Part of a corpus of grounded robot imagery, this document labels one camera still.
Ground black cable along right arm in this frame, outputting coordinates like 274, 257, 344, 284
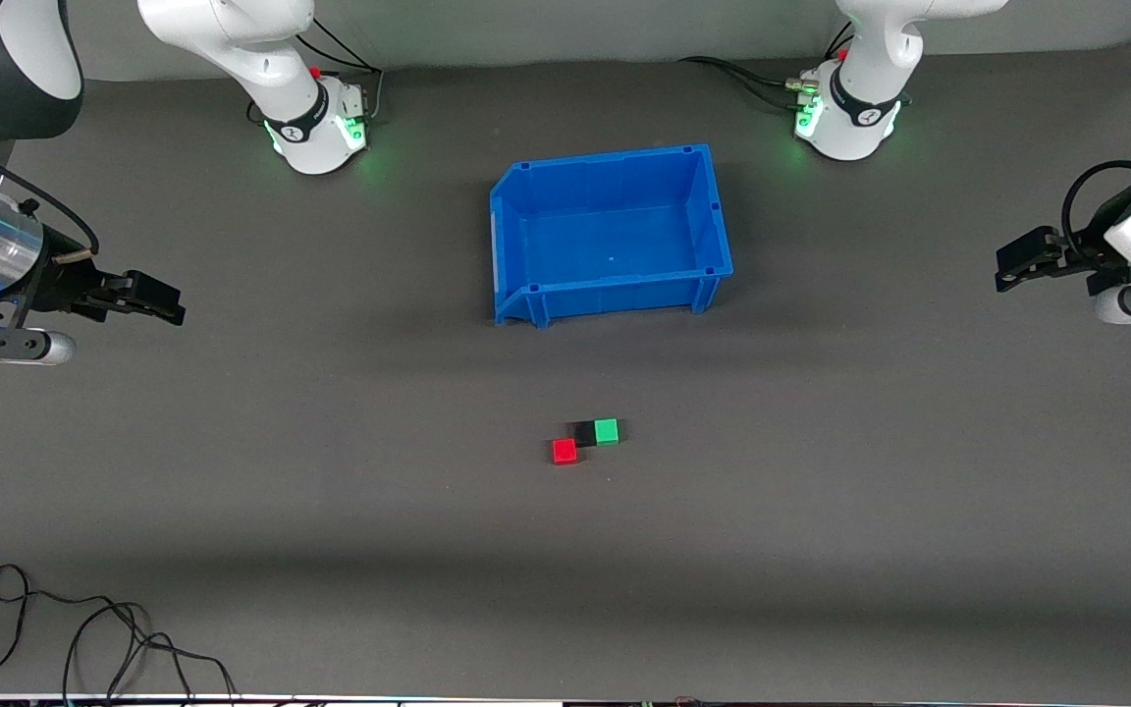
0, 128, 101, 258

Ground black cables at base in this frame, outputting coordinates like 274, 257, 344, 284
296, 15, 386, 124
678, 54, 822, 111

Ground black cables at left base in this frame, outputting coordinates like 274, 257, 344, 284
678, 54, 822, 111

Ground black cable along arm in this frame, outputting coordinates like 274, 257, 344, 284
1061, 159, 1131, 248
0, 128, 101, 258

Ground black cables at right base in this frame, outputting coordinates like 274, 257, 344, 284
296, 15, 386, 124

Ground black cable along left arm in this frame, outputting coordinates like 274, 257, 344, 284
1061, 159, 1131, 248

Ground blue plastic storage bin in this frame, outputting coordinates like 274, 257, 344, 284
489, 144, 734, 329

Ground dark grey table mat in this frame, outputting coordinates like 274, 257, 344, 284
0, 44, 1131, 700

